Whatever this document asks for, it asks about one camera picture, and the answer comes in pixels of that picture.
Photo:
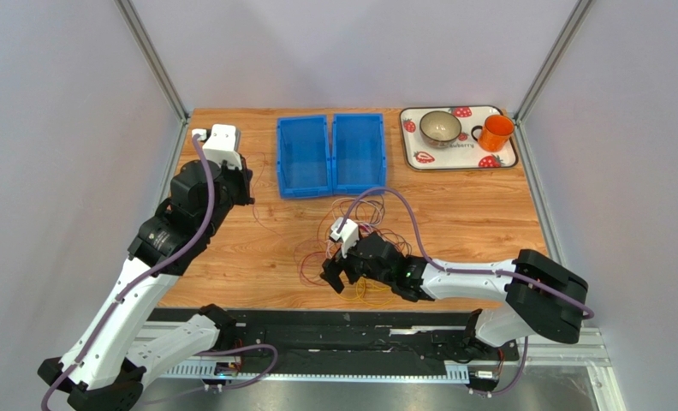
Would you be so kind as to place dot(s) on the left blue plastic bin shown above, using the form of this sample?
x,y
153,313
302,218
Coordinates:
x,y
303,157

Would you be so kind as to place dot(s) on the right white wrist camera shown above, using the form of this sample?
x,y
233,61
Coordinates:
x,y
346,232

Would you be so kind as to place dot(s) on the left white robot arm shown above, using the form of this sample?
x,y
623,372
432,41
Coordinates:
x,y
105,369

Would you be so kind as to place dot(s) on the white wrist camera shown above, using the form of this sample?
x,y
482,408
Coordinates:
x,y
346,232
220,145

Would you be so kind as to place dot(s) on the beige ceramic bowl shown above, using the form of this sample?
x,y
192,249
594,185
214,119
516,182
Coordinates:
x,y
439,129

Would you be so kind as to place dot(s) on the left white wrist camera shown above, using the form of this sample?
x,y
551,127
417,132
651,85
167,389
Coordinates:
x,y
220,145

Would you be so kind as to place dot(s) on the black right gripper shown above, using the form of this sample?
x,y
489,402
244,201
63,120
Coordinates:
x,y
349,264

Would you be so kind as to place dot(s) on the right blue plastic bin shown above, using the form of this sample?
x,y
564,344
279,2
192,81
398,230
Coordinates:
x,y
358,153

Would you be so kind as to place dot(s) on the blue plastic bin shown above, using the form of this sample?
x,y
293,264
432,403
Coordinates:
x,y
303,157
358,153

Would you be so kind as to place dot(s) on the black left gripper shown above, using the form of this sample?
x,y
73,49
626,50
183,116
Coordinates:
x,y
243,177

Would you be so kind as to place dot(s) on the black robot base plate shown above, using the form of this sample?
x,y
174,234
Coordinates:
x,y
351,341

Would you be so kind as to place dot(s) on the orange mug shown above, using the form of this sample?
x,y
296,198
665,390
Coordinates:
x,y
494,133

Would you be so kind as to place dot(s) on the left aluminium frame post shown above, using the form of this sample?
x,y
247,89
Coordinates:
x,y
143,40

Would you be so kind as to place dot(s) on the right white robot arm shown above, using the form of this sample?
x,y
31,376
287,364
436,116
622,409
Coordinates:
x,y
536,296

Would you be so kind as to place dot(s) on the slotted cable duct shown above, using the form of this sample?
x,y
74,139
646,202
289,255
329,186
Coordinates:
x,y
195,369

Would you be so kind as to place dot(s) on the strawberry print tray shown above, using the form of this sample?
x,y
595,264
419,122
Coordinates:
x,y
463,152

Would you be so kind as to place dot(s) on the aluminium frame post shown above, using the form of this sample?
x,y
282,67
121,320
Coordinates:
x,y
556,53
143,40

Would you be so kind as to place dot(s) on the right aluminium frame post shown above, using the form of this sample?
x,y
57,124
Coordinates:
x,y
556,53

